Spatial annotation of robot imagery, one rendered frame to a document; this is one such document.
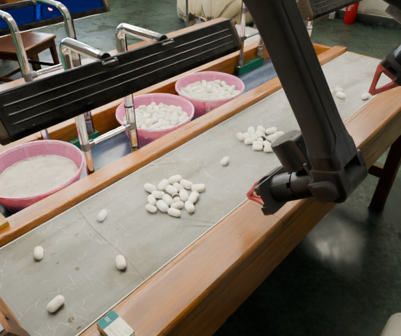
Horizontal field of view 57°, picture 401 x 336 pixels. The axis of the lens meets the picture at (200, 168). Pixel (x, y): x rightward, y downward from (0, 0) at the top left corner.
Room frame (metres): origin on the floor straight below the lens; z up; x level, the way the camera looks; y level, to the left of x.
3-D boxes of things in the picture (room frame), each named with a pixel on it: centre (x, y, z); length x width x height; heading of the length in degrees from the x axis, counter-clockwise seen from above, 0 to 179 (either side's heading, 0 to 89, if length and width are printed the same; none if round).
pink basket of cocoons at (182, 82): (1.34, -0.04, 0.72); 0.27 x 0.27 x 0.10
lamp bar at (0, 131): (0.75, 0.13, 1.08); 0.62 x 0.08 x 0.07; 137
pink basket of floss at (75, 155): (0.82, 0.45, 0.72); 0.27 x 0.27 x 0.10
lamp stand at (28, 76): (1.08, 0.48, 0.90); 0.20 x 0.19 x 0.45; 137
